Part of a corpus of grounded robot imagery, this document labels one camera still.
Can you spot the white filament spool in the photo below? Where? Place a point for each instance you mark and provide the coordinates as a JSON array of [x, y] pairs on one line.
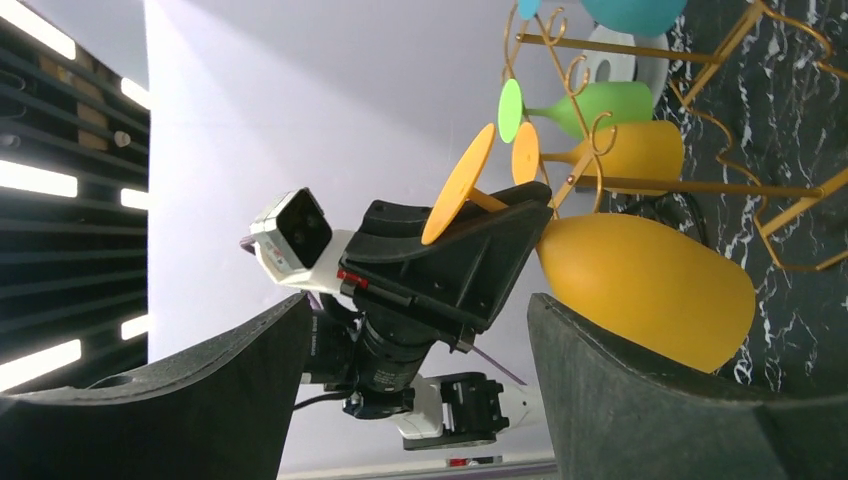
[[614, 67]]

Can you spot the orange wine glass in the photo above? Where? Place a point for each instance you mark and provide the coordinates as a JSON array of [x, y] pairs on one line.
[[649, 150], [650, 284]]

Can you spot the blue wine glass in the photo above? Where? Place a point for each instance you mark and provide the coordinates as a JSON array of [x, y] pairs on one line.
[[647, 18]]

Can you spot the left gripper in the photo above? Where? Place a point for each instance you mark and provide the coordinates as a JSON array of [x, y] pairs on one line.
[[465, 276]]

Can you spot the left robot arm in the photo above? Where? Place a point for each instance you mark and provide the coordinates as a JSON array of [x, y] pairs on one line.
[[368, 353]]

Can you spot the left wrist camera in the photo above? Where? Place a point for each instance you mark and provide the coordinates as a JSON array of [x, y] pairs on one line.
[[295, 245]]

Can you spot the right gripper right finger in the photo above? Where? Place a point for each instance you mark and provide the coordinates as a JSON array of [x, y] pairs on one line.
[[616, 410]]

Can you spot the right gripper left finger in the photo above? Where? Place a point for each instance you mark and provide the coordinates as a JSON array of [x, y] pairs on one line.
[[220, 409]]

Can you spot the green wine glass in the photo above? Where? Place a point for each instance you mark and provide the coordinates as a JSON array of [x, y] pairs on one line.
[[627, 102]]

